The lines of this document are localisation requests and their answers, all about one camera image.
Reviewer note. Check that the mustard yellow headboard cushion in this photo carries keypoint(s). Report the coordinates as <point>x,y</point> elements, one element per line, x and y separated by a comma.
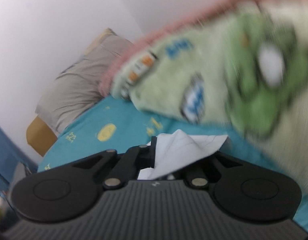
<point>40,137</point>

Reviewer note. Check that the pink fuzzy blanket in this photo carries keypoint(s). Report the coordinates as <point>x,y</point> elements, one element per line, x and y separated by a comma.
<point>195,19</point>

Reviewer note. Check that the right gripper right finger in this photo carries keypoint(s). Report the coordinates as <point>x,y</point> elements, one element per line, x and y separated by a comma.
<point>218,169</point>

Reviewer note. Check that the teal patterned bed sheet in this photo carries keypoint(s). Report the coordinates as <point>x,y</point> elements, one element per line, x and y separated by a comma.
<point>117,124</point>

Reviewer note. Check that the white garment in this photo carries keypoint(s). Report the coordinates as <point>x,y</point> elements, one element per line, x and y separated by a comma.
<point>178,150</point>

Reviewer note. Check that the blue folding chair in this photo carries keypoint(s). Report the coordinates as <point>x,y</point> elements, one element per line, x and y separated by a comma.
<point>10,157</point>

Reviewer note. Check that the green cartoon fleece blanket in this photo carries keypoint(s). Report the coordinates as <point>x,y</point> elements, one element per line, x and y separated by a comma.
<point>247,69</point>

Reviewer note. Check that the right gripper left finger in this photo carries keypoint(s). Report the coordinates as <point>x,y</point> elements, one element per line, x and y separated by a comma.
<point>128,167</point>

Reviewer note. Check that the yellow pillow behind grey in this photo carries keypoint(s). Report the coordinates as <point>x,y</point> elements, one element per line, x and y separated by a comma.
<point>105,34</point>

